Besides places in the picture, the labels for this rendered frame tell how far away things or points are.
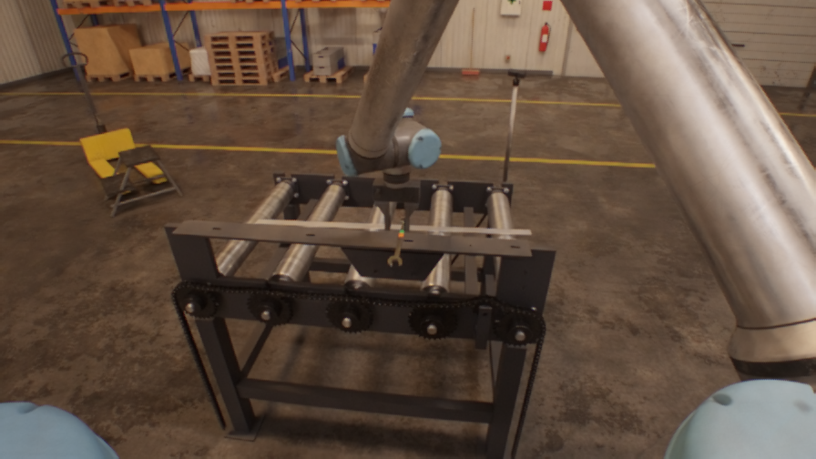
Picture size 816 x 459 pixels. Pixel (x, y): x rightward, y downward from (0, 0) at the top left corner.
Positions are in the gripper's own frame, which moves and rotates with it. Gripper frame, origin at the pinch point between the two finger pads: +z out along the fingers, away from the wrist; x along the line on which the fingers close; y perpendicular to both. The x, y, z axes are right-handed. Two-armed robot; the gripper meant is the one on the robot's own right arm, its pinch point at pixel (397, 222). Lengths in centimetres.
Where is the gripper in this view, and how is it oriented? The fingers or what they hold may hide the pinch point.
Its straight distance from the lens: 121.2
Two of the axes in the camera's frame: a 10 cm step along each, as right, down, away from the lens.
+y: -1.1, 4.8, -8.7
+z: 0.0, 8.8, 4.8
